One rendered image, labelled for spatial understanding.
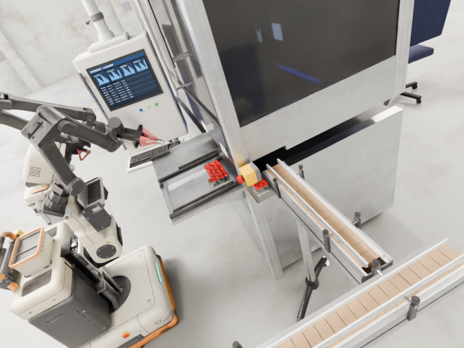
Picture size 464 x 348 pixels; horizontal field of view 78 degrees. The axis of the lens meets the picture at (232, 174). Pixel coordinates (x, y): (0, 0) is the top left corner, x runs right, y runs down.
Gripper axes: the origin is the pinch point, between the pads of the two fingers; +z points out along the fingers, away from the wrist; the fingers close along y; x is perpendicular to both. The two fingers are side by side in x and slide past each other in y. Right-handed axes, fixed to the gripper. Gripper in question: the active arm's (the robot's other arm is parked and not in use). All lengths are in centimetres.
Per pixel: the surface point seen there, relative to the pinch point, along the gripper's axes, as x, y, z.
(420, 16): 30, 207, 178
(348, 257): -25, -42, 82
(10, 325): 163, -103, -107
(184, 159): 43.6, 16.8, 8.3
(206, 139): 47, 37, 18
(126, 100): 46, 53, -43
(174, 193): 30.8, -12.4, 10.5
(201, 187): 25.3, -7.6, 24.4
